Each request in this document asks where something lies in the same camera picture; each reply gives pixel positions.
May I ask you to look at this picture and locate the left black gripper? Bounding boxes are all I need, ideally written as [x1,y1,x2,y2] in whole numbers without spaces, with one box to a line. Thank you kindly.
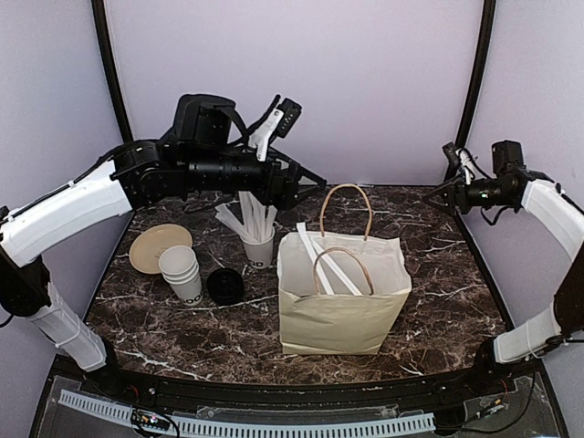
[183,144,327,209]

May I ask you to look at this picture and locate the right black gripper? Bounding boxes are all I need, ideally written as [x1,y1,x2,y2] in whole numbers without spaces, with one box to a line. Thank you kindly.
[423,174,515,217]

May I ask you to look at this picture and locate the white straw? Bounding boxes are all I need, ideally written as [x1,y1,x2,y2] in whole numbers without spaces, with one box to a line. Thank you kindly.
[296,222,334,296]
[319,248,362,296]

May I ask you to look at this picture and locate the stack of black lids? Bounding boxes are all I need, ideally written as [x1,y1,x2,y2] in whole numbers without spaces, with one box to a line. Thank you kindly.
[206,268,245,306]

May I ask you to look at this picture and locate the brown paper bag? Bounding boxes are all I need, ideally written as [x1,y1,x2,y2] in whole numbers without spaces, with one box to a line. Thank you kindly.
[276,183,413,357]

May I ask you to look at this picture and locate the stack of white paper cups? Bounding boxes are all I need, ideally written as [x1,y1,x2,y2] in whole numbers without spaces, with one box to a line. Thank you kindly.
[158,245,203,307]

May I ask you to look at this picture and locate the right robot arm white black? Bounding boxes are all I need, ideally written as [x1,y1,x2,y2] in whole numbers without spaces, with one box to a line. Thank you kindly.
[423,169,583,396]

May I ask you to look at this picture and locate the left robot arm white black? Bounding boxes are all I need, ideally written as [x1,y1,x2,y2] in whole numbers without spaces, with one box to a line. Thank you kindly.
[1,141,327,398]

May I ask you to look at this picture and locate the bundle of wrapped white straws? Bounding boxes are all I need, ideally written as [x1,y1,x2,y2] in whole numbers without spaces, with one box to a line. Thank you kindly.
[215,192,277,244]

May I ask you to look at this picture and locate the white cup holding straws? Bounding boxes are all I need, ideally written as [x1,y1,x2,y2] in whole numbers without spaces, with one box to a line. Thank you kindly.
[241,228,275,269]

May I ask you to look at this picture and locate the beige paper plate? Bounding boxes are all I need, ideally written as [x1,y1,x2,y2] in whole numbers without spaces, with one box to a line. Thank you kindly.
[129,224,193,275]

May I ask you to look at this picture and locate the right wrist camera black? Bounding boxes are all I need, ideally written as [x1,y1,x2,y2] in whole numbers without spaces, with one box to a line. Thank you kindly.
[491,140,526,177]

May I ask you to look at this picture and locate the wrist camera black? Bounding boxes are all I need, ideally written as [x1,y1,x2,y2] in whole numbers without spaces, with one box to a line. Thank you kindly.
[171,94,246,146]
[491,140,526,177]

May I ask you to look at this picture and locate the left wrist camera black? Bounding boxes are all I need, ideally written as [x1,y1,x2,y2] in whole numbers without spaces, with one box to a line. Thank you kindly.
[171,94,246,146]

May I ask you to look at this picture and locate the right black frame post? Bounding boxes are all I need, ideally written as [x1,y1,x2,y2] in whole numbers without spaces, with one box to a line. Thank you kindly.
[454,0,496,148]

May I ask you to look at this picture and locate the black frame post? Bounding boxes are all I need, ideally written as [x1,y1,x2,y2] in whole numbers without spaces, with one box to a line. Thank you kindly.
[454,0,496,148]
[90,0,133,142]

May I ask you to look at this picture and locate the black front rail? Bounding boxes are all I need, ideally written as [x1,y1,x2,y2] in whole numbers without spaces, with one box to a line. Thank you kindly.
[111,371,479,410]

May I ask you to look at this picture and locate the white slotted cable duct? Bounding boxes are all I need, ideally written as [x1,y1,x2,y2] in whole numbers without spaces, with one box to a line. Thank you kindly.
[57,390,436,437]

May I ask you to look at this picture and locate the left black frame post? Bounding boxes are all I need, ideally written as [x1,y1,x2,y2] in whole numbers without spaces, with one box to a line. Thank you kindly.
[90,0,133,142]

